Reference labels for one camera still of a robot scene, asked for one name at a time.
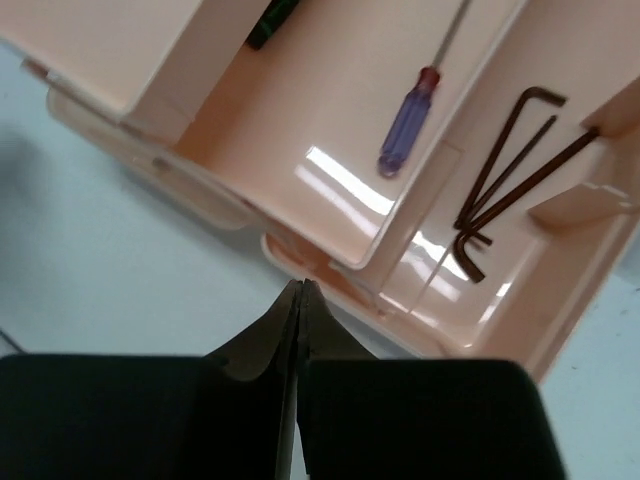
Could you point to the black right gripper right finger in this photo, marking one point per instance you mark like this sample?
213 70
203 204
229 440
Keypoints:
361 417

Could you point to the green stubby screwdriver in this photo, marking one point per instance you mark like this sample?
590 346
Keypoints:
277 12

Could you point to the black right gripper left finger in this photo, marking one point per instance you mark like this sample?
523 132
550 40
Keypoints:
224 415

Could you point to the long brown hex key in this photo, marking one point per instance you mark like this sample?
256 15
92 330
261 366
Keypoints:
459 252

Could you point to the pink plastic toolbox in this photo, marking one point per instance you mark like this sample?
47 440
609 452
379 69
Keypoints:
461 176

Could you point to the blue clear handle screwdriver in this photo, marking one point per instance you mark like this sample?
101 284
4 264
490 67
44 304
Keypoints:
416 105

